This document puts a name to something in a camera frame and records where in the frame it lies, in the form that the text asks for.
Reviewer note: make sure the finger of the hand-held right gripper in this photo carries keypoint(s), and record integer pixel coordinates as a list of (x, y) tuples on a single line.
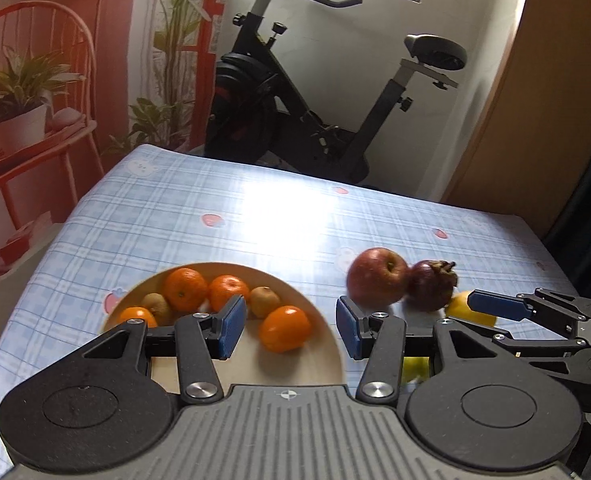
[(565, 355), (495, 305)]

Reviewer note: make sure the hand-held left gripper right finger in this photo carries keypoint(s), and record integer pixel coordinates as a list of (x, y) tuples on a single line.
[(350, 327)]

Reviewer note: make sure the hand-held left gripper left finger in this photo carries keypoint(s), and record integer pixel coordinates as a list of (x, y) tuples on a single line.
[(233, 327)]

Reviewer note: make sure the yellow lemon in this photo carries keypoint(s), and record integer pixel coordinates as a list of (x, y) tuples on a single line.
[(458, 307)]

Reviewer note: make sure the orange tangerine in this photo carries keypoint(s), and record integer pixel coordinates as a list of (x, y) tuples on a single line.
[(285, 328), (228, 290), (185, 287), (135, 316)]

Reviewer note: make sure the brown kiwi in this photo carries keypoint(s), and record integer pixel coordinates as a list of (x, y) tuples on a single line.
[(155, 306), (264, 301)]

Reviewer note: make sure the cream round plate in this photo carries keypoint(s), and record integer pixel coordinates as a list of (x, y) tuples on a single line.
[(255, 370)]

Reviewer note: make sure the red apple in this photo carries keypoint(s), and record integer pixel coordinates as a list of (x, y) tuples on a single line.
[(378, 275)]

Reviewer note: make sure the dark purple mangosteen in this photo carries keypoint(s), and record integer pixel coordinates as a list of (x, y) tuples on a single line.
[(433, 285)]

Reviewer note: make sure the small yellow-green apple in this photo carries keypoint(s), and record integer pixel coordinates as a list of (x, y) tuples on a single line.
[(415, 370)]

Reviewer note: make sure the blue checked tablecloth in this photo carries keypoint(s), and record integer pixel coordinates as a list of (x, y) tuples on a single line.
[(275, 210)]

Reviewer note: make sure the wooden cabinet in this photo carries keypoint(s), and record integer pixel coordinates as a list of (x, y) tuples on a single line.
[(540, 110)]

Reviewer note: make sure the black exercise bike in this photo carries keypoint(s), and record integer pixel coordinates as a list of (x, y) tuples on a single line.
[(255, 90)]

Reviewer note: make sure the printed wall poster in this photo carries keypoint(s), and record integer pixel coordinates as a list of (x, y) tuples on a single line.
[(100, 60)]

